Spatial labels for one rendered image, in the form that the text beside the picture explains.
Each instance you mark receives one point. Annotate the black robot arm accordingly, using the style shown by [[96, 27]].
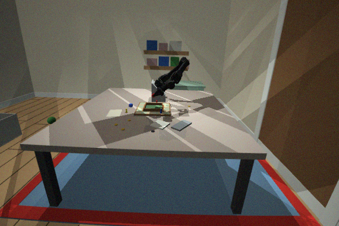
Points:
[[174, 76]]

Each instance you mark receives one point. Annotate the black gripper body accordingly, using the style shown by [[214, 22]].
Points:
[[162, 89]]

